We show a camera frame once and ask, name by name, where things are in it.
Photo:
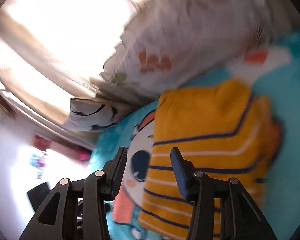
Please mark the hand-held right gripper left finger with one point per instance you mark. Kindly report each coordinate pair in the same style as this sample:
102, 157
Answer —
118, 172

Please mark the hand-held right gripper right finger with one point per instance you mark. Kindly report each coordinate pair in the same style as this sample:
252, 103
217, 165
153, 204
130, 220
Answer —
181, 177

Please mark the yellow striped small shirt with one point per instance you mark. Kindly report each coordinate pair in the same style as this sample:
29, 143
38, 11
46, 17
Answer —
205, 115

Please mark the pink and red clutter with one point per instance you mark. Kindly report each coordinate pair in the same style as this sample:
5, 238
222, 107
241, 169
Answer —
62, 147

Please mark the white pillow with eyelash print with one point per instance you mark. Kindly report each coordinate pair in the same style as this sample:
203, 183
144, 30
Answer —
95, 115

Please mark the black object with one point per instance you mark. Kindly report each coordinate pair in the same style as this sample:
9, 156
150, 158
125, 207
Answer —
40, 195

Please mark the beige curtain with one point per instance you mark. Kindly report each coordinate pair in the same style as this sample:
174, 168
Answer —
27, 80

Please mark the blue printed fleece blanket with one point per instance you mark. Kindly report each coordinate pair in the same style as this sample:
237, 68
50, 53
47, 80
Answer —
277, 85

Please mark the white printed pillow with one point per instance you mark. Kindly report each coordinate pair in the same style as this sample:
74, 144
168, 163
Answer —
190, 25

